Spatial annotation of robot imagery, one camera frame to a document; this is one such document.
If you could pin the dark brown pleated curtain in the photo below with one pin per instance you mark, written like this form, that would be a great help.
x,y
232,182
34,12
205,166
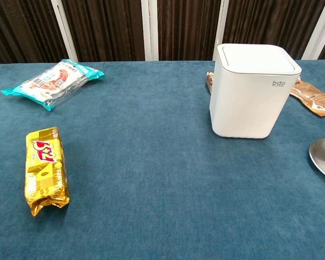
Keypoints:
x,y
184,27

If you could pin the white vertical frame post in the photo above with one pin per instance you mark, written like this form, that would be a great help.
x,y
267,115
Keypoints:
x,y
150,29
220,27
63,28
318,29

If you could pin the blue velvet tablecloth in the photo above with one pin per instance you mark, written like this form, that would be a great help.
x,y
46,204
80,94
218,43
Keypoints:
x,y
151,176

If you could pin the brown snack wrapper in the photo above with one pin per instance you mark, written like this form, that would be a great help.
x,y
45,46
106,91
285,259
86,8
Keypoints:
x,y
312,96

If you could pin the teal clear snack bag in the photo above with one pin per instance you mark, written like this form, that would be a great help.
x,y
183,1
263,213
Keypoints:
x,y
50,82

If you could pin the white plastic bin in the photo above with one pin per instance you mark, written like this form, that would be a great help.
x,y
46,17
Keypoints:
x,y
246,108

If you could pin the yellow biscuit packet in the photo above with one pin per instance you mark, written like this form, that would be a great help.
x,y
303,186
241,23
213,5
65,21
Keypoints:
x,y
45,171

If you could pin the white plastic container lid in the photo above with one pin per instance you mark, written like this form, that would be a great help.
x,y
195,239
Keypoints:
x,y
256,59

